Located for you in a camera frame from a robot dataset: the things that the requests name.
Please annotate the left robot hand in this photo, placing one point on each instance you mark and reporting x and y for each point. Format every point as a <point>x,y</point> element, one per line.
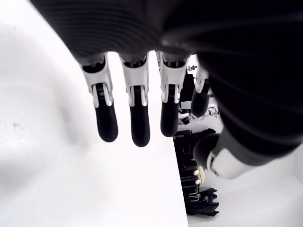
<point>213,47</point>

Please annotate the black equipment stack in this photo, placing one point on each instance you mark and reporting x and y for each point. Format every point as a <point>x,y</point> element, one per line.
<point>187,165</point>

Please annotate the beige item with white knobs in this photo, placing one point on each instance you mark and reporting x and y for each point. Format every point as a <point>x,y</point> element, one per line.
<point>200,176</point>

